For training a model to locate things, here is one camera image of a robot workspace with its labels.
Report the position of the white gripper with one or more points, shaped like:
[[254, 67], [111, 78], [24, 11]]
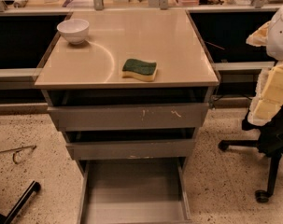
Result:
[[279, 37]]

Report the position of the green and yellow sponge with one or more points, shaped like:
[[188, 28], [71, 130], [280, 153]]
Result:
[[144, 71]]

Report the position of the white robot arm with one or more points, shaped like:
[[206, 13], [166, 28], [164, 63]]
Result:
[[269, 90]]

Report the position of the grey top drawer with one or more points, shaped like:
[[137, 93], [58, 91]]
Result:
[[127, 117]]

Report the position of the grey middle drawer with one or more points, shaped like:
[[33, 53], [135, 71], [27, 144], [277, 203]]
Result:
[[131, 149]]

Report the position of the grey drawer cabinet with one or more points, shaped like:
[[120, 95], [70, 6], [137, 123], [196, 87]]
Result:
[[129, 102]]

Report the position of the grey open bottom drawer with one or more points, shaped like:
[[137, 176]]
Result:
[[144, 191]]

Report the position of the black office chair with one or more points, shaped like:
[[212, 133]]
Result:
[[270, 143]]

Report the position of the white ceramic bowl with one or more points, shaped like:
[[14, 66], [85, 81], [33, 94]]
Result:
[[74, 31]]

